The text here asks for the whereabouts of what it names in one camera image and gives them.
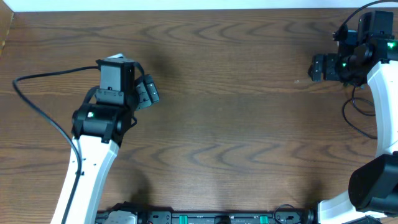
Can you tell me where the camera black cable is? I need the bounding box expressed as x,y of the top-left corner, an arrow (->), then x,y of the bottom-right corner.
337,0 -> 398,35
12,65 -> 100,224

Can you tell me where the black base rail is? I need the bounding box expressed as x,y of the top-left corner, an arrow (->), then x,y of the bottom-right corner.
94,202 -> 318,224

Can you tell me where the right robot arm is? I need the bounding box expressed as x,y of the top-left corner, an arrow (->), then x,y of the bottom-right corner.
308,11 -> 397,223

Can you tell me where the cardboard panel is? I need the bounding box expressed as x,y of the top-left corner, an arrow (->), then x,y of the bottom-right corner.
0,0 -> 14,53

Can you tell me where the clear tape strip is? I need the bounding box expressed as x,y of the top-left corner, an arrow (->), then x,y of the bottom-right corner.
294,79 -> 313,85

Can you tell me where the right camera black cable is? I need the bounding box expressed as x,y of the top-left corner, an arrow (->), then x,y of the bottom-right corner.
337,0 -> 398,35

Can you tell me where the left camera black cable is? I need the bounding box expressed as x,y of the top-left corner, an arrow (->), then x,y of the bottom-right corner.
12,65 -> 100,224

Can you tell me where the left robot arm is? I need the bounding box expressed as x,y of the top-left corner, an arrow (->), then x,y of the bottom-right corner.
51,54 -> 160,223

